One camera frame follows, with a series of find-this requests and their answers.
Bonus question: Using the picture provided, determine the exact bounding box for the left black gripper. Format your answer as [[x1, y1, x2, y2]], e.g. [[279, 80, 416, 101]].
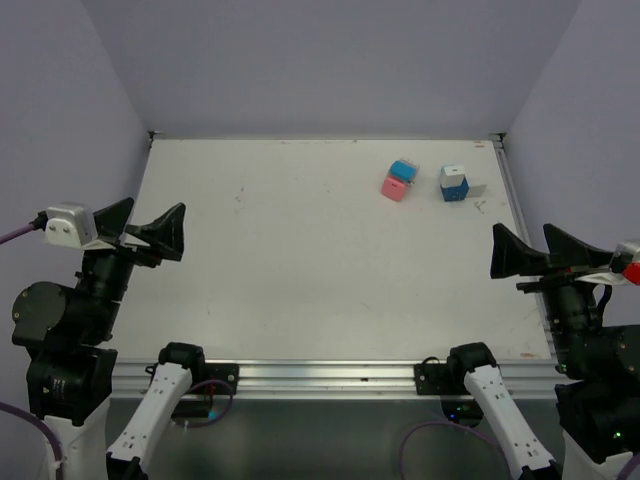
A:
[[75, 195, 183, 339]]

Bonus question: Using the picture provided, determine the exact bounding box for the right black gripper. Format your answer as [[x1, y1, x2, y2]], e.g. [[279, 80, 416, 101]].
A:
[[491, 219, 617, 369]]

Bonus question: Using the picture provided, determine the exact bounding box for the dark blue cube socket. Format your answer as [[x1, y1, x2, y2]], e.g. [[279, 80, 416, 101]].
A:
[[440, 176, 470, 202]]

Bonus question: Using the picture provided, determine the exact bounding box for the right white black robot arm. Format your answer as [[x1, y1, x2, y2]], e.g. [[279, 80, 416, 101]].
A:
[[445, 223, 639, 479]]

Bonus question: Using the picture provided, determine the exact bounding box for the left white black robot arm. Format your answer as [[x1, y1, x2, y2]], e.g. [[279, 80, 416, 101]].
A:
[[11, 197, 208, 479]]

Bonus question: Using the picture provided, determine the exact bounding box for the pink cube socket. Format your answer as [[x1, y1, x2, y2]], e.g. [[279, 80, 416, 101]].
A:
[[381, 176, 409, 202]]

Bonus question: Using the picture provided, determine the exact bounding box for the light blue charger plug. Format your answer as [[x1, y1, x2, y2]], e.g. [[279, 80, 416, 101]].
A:
[[388, 159, 419, 184]]

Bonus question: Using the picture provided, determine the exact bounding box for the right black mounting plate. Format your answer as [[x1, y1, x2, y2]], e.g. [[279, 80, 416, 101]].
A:
[[413, 356, 457, 396]]

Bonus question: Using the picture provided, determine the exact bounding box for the black mounting plate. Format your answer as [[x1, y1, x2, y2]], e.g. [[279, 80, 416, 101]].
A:
[[198, 362, 240, 399], [413, 356, 457, 396]]

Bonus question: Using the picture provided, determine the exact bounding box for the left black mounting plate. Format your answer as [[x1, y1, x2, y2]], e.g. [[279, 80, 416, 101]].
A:
[[198, 362, 240, 399]]

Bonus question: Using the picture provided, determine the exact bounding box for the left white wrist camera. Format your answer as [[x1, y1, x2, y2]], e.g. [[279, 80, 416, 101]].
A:
[[44, 202, 98, 249]]

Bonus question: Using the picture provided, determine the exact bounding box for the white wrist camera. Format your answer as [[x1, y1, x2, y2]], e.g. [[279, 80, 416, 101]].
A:
[[44, 202, 98, 249], [609, 240, 639, 285]]

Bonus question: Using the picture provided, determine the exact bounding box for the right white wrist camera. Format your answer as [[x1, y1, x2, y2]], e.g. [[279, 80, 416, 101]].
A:
[[609, 240, 639, 285]]

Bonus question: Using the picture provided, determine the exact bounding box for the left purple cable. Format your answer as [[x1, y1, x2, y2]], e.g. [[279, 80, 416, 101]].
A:
[[0, 219, 49, 247]]

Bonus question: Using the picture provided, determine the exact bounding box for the purple cable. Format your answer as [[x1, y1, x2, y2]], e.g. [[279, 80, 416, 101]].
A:
[[399, 421, 514, 480], [0, 219, 49, 247]]

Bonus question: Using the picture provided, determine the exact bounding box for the aluminium right side rail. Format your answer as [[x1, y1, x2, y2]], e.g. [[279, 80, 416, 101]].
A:
[[489, 133, 557, 361]]

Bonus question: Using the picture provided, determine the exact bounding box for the aluminium rail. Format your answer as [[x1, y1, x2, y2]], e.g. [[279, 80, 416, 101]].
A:
[[489, 133, 557, 361], [107, 357, 566, 401]]

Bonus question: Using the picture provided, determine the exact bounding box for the aluminium front rail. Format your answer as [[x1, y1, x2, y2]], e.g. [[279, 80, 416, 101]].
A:
[[107, 357, 566, 401]]

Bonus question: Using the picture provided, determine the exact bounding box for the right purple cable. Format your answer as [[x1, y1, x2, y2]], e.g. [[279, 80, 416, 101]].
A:
[[399, 421, 514, 480]]

